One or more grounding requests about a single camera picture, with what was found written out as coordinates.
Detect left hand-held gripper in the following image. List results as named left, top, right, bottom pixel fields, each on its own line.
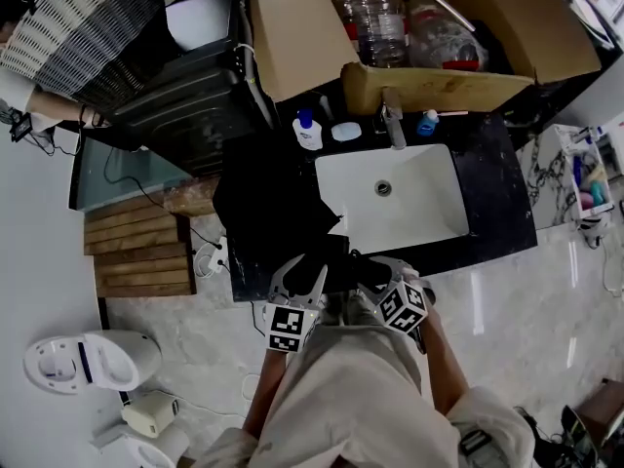
left=264, top=253, right=329, bottom=355

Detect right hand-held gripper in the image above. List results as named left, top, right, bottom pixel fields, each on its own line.
left=357, top=256, right=435, bottom=353

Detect black cloth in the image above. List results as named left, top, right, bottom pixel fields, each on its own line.
left=213, top=134, right=345, bottom=282

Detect person's right forearm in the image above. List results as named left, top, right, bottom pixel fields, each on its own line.
left=418, top=304, right=472, bottom=416

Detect person's left forearm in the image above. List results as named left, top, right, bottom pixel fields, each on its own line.
left=242, top=348, right=289, bottom=441

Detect white sink basin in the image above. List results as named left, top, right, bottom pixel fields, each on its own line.
left=314, top=142, right=470, bottom=255

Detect white power strip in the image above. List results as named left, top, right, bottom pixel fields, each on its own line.
left=207, top=235, right=230, bottom=275

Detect person's beige clothing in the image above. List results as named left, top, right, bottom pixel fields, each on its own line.
left=189, top=292, right=537, bottom=468

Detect black vanity table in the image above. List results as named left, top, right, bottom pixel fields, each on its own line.
left=228, top=85, right=538, bottom=303

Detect chrome faucet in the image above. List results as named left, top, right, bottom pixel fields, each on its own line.
left=379, top=102, right=408, bottom=150

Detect white pump bottle blue cap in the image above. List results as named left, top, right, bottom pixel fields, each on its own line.
left=292, top=108, right=324, bottom=151

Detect small blue bottle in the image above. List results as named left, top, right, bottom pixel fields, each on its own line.
left=415, top=108, right=440, bottom=137

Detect wooden slat steps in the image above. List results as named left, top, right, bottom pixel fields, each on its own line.
left=83, top=177, right=220, bottom=299

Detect marble pattern cabinet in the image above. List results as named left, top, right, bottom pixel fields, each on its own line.
left=516, top=123, right=615, bottom=228

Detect beige box appliance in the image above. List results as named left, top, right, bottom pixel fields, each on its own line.
left=120, top=390, right=179, bottom=439

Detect white toilet open lid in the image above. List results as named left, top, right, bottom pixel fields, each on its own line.
left=22, top=329, right=163, bottom=395

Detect dark grey washing machine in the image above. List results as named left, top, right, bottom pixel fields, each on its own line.
left=104, top=36, right=274, bottom=177

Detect white helmet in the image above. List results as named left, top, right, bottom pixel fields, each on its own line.
left=579, top=216, right=610, bottom=251

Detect white toilet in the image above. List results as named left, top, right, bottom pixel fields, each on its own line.
left=90, top=426, right=191, bottom=468

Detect large open cardboard box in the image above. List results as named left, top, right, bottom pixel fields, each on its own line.
left=249, top=0, right=602, bottom=116

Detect clear plastic jug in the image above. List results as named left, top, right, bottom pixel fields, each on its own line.
left=325, top=0, right=409, bottom=69

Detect white round appliance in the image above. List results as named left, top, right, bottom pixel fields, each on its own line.
left=160, top=0, right=245, bottom=53

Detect woven two-tone basket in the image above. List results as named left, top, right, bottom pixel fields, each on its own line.
left=0, top=0, right=170, bottom=111

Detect grey hose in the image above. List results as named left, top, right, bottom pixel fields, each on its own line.
left=241, top=0, right=275, bottom=126

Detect black floor cable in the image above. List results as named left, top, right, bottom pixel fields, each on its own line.
left=104, top=146, right=223, bottom=253

